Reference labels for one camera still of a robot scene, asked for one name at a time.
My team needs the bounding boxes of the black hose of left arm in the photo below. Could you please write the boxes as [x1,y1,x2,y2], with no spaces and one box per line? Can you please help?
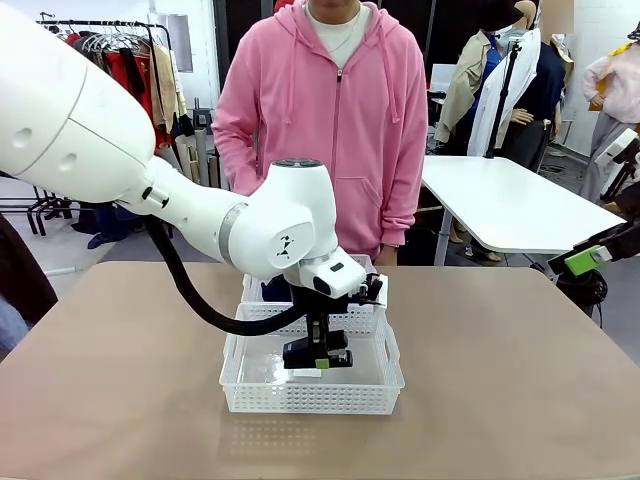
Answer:
[143,214,311,337]

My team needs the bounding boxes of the black tripod stand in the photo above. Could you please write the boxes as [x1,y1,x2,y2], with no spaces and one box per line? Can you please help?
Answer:
[485,39,524,160]

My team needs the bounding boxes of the white perforated plastic basket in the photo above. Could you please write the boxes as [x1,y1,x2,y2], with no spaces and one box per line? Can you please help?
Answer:
[241,254,390,307]
[218,301,406,415]

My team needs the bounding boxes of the brown cardboard tube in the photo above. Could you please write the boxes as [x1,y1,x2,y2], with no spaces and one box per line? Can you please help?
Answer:
[207,149,222,190]

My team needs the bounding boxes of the dark brown coat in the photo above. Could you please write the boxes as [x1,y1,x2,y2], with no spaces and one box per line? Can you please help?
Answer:
[0,212,59,326]

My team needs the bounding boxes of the mannequin in white coat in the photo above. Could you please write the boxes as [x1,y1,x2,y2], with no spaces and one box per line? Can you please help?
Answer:
[469,27,544,157]

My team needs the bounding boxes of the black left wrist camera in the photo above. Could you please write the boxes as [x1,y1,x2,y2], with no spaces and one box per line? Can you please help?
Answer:
[357,272,389,307]

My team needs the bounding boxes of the tall grey cardboard tube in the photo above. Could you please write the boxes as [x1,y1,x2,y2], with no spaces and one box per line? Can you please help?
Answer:
[194,128,211,187]

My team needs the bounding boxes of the navy blue zip pouch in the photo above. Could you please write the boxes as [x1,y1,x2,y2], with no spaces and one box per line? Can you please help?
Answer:
[259,277,294,303]

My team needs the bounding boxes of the black stapler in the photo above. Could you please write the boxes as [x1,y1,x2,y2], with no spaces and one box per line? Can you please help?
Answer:
[282,329,355,372]

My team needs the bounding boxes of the blue denim garment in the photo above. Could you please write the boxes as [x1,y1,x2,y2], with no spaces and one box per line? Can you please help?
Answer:
[87,203,169,250]

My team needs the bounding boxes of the beige cardboard tube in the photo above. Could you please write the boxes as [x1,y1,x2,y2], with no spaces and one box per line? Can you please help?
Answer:
[174,134,201,186]

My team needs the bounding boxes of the mannequin in beige coat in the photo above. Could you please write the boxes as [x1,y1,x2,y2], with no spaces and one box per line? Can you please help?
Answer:
[433,0,506,146]

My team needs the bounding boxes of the white hanging panel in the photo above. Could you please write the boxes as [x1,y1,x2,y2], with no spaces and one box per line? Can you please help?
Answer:
[167,13,194,74]

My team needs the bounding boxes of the beige hanging garment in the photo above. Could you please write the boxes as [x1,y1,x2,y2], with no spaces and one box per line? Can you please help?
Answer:
[148,42,189,134]

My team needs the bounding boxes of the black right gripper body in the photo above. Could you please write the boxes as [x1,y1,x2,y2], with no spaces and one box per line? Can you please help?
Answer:
[598,218,640,265]

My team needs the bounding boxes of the black cable bundle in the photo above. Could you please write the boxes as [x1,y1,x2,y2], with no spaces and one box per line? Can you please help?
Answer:
[557,269,609,306]

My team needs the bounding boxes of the black metal clothes rack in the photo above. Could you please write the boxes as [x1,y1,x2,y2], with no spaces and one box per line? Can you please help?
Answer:
[27,19,176,239]

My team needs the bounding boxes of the blue grey fabric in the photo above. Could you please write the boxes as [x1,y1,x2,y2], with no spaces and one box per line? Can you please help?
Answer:
[0,294,29,354]

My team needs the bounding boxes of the person in pink hoodie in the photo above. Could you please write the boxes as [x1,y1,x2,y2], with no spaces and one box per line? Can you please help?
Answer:
[210,0,430,266]

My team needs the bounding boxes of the long red hanging dress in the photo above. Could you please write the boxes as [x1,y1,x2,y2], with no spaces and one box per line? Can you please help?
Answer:
[102,49,155,124]

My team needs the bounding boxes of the grey hanging blazer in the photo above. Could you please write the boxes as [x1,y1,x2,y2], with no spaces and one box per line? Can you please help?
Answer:
[74,32,110,67]

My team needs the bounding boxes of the white background table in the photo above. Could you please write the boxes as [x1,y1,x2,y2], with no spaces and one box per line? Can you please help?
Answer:
[422,155,626,266]

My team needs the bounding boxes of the mannequin in navy top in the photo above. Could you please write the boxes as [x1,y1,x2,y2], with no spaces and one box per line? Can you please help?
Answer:
[502,42,569,174]

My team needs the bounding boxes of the mannequin in pink fluffy jacket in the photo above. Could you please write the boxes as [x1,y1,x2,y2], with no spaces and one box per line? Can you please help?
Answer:
[582,42,640,126]

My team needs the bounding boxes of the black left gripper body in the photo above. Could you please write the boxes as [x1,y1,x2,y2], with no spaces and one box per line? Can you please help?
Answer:
[291,285,351,326]

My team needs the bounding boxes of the person's left hand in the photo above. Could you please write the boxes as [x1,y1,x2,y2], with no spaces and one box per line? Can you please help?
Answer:
[374,243,401,266]

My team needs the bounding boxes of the black step stool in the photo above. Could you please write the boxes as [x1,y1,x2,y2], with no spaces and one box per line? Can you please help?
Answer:
[192,97,217,135]

